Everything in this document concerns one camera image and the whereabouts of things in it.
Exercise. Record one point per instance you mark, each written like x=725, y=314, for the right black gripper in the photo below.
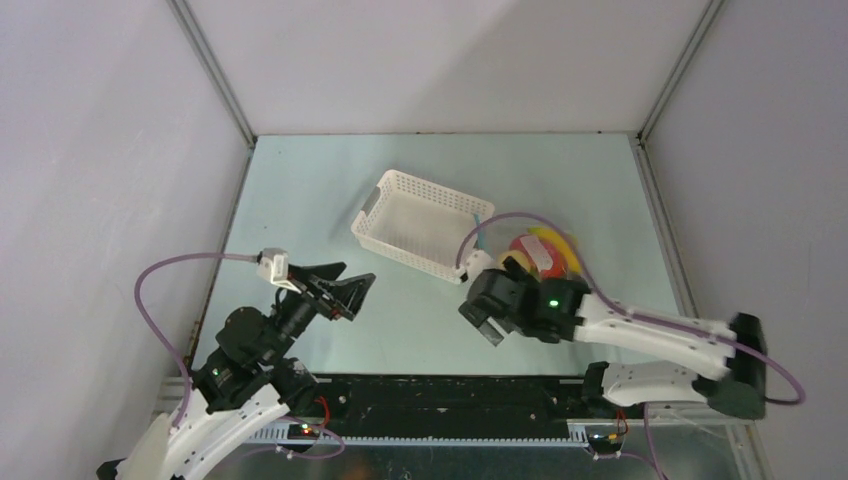
x=484, y=317

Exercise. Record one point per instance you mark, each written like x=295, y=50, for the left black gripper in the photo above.
x=348, y=294

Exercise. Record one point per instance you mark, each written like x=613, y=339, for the yellow toy lemon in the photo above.
x=516, y=256

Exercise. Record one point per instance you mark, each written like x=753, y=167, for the large red toy apple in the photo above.
x=548, y=263

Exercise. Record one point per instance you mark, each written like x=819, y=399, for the clear zip top bag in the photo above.
x=541, y=252

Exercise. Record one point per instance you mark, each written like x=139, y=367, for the yellow toy banana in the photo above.
x=563, y=244

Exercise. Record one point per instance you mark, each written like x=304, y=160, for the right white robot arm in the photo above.
x=716, y=363

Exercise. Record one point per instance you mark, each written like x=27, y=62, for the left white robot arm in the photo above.
x=249, y=380

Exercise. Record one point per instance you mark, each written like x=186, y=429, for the white perforated plastic basket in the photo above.
x=418, y=223

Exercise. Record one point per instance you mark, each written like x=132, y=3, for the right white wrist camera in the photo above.
x=474, y=265

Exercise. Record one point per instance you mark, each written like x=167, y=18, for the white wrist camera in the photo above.
x=474, y=265
x=273, y=267

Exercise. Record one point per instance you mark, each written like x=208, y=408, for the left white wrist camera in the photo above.
x=273, y=267

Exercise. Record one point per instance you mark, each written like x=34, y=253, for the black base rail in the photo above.
x=449, y=405

